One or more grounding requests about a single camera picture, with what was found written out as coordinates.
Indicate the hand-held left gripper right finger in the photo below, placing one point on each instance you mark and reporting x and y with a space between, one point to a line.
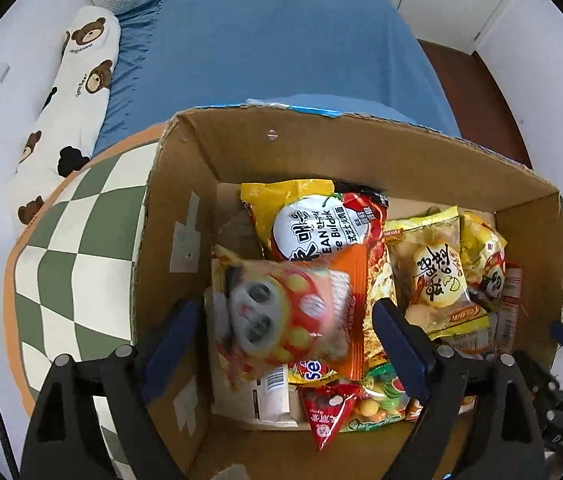
404 347

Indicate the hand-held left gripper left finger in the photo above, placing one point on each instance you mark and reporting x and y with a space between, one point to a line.
171 347

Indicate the green candy ball packet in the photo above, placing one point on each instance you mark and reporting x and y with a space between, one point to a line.
381 402

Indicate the long red snack packet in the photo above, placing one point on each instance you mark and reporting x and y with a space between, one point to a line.
509 300

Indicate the yellow egg snack packet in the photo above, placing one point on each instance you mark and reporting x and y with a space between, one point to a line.
431 280

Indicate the small red snack packet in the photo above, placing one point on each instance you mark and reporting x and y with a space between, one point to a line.
329 410

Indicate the long white wafer packet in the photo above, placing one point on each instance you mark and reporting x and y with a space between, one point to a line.
271 395

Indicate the red orange panda snack packet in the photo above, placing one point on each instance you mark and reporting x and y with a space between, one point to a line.
281 320

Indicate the yellow panda snack packet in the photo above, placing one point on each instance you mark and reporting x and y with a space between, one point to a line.
486 260

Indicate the yellow instant noodle packet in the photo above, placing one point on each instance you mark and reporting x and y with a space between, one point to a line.
311 230

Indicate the cardboard box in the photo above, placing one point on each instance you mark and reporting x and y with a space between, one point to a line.
186 185

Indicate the green checkered mat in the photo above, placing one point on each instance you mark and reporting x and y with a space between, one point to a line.
86 240

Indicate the white bear print pillow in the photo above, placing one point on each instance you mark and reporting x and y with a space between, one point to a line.
76 75

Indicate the blue bed sheet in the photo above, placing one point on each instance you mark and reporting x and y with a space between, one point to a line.
271 50

